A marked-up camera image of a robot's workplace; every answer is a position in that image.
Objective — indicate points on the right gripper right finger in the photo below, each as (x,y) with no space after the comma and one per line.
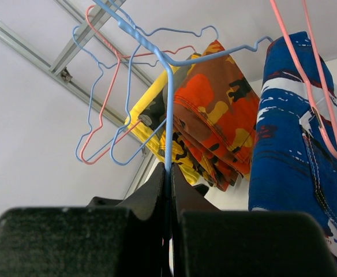
(211,242)

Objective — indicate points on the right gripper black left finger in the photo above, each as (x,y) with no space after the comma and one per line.
(96,240)

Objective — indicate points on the blue white patterned trousers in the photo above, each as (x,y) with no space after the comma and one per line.
(292,169)

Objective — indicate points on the orange camouflage trousers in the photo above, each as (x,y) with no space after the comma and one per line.
(215,111)

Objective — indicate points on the blue hanger with blue trousers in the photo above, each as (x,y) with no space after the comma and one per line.
(141,37)

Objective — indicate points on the yellow trousers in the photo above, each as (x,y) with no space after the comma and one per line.
(156,143)

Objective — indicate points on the green camouflage trousers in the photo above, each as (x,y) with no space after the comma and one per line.
(155,111)

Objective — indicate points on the light blue hanger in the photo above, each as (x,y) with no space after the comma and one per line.
(112,84)

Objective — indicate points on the aluminium frame structure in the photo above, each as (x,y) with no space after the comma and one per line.
(58,68)

